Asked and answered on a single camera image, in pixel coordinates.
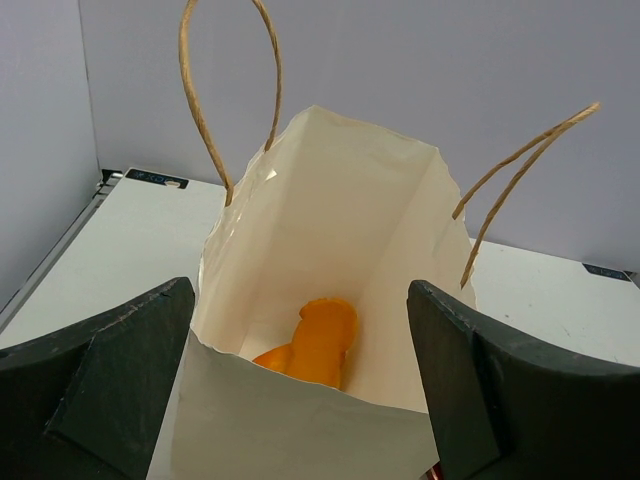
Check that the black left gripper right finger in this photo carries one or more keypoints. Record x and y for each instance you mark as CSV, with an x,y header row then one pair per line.
x,y
506,405

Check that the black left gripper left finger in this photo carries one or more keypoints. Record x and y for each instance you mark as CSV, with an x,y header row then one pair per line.
x,y
88,401

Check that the long braided orange bread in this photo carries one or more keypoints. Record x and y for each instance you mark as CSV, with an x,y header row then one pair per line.
x,y
325,333

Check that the white paper bag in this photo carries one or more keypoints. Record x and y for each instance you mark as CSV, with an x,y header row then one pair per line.
x,y
330,207

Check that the blue label sticker right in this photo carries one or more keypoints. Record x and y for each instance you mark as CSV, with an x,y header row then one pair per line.
x,y
608,272

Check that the blue label sticker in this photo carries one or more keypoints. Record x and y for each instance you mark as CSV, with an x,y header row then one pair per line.
x,y
608,272
156,178

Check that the blue label sticker left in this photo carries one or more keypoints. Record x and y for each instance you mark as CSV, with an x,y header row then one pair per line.
x,y
156,178

